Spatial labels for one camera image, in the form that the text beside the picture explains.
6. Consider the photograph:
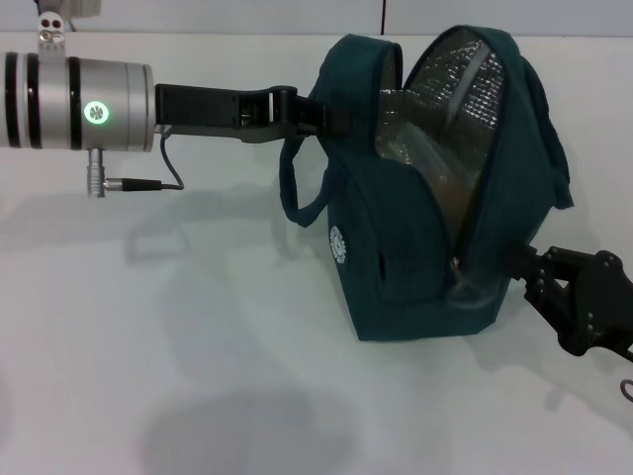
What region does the silver zipper pull ring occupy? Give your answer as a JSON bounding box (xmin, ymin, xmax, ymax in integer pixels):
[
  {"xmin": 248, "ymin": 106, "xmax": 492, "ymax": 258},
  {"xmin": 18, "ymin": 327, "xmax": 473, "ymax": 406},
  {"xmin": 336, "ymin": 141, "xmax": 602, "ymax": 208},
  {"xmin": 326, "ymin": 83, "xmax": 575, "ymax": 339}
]
[{"xmin": 446, "ymin": 253, "xmax": 477, "ymax": 294}]

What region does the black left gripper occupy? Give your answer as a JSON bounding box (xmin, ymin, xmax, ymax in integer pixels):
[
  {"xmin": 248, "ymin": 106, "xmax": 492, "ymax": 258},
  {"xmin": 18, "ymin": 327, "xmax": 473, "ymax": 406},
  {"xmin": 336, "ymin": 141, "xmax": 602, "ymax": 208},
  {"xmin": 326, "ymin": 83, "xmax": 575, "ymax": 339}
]
[{"xmin": 153, "ymin": 82, "xmax": 354, "ymax": 147}]

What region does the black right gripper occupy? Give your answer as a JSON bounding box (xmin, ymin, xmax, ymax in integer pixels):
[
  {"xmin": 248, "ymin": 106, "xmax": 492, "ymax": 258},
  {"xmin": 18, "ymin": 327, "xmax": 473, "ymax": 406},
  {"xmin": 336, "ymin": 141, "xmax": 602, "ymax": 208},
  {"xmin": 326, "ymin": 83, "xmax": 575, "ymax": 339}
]
[{"xmin": 505, "ymin": 244, "xmax": 633, "ymax": 358}]

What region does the dark teal insulated lunch bag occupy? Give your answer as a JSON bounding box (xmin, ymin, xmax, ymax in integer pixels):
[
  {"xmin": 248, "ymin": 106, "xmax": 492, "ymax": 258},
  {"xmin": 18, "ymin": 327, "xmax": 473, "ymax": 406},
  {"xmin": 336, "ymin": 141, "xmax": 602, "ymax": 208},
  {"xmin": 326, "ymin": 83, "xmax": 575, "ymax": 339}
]
[{"xmin": 278, "ymin": 24, "xmax": 575, "ymax": 343}]

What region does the left arm cable with connector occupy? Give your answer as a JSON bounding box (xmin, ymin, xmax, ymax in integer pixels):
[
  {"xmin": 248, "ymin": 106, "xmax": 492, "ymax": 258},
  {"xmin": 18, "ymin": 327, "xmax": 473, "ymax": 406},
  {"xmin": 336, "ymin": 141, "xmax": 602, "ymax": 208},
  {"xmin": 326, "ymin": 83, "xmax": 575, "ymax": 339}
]
[{"xmin": 87, "ymin": 126, "xmax": 186, "ymax": 199}]

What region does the arm cable with connector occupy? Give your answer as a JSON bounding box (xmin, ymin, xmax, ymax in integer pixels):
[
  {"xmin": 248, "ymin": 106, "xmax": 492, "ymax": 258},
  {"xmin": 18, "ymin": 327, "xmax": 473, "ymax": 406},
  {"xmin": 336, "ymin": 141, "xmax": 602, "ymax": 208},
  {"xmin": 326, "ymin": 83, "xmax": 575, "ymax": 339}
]
[
  {"xmin": 87, "ymin": 126, "xmax": 186, "ymax": 199},
  {"xmin": 617, "ymin": 340, "xmax": 633, "ymax": 403}
]

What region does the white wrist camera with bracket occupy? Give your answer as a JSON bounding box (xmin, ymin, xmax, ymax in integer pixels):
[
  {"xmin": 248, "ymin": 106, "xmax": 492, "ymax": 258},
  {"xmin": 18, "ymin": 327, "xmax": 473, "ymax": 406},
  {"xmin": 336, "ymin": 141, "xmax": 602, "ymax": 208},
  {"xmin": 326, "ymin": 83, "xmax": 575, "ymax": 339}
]
[{"xmin": 33, "ymin": 0, "xmax": 104, "ymax": 64}]

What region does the right arm cable with connector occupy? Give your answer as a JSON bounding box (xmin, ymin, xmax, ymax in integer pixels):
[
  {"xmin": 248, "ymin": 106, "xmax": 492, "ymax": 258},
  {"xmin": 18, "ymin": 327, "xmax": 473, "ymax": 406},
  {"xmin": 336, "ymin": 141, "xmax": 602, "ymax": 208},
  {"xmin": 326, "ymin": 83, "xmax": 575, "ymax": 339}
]
[{"xmin": 617, "ymin": 340, "xmax": 633, "ymax": 403}]

